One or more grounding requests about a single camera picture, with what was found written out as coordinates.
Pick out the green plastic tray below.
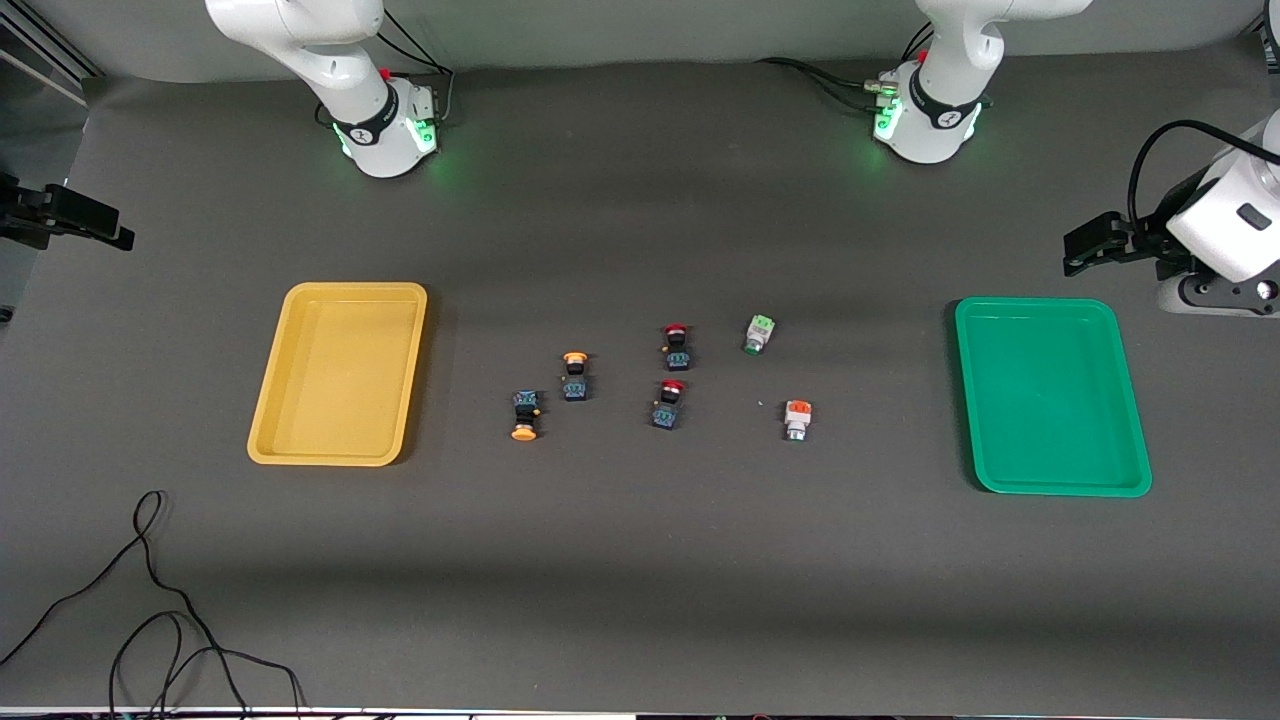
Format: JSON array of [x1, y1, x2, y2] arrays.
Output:
[[954, 297, 1153, 498]]

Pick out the yellow plastic tray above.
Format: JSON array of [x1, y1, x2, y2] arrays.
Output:
[[247, 282, 428, 468]]

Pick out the dark grey table mat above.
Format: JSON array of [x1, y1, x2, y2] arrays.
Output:
[[0, 35, 1280, 716]]

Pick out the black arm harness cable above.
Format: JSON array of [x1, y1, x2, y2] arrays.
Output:
[[1127, 119, 1280, 227]]

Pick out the aluminium frame profile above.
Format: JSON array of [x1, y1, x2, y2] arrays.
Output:
[[0, 18, 103, 107]]

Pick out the black base power cables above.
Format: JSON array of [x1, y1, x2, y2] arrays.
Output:
[[315, 5, 457, 128], [755, 20, 936, 113]]

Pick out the loose black cable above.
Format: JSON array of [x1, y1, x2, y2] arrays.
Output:
[[0, 490, 306, 719]]

